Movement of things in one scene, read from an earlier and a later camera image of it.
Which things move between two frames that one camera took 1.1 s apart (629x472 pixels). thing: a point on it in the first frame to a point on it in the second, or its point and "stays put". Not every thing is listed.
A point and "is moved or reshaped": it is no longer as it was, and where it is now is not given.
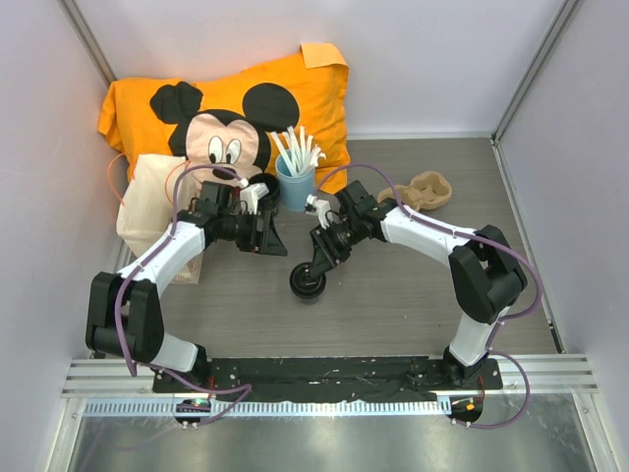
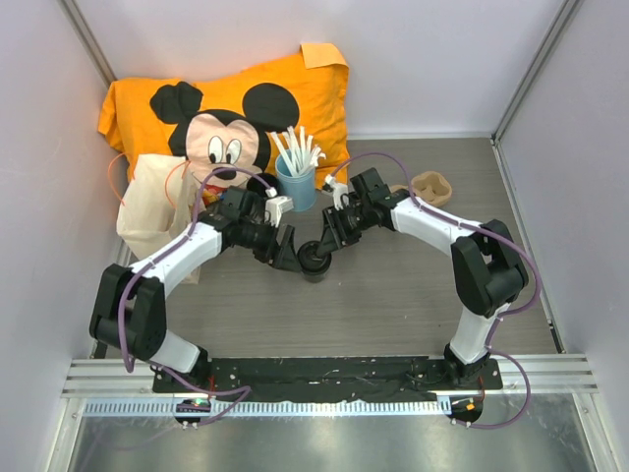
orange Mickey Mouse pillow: (228, 121) stays put
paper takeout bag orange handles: (146, 209) stays put
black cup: (309, 299) to (314, 278)
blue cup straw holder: (294, 189) stays put
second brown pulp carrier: (427, 191) stays put
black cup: (304, 284) is moved or reshaped
